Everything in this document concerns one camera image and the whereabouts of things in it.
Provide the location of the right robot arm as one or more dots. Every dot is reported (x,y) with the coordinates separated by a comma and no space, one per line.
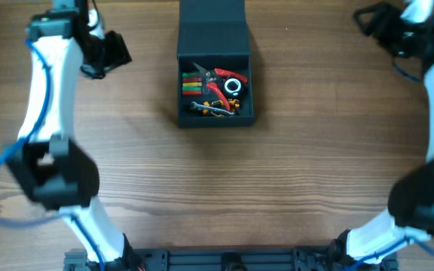
(409,216)

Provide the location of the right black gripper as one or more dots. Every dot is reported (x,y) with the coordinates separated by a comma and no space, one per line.
(370,21)

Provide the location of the clear case coloured screwdrivers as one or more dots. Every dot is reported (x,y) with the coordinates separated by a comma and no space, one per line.
(192,84)

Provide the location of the orange black pliers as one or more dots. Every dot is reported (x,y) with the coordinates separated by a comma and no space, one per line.
(234,107)

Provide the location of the dark green open box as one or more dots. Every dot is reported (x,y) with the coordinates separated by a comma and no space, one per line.
(213,34)

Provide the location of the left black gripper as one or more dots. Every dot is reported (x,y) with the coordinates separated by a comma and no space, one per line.
(117,49)

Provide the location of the black white round coil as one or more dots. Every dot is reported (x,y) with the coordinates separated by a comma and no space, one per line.
(233,88)

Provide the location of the red handled snips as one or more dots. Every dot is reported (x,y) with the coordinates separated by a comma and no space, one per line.
(212,78)

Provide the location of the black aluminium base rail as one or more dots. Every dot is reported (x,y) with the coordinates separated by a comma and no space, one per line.
(312,258)

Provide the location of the silver wrench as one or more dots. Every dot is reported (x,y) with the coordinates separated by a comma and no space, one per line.
(197,106)

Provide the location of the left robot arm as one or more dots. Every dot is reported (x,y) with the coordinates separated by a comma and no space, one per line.
(67,41)

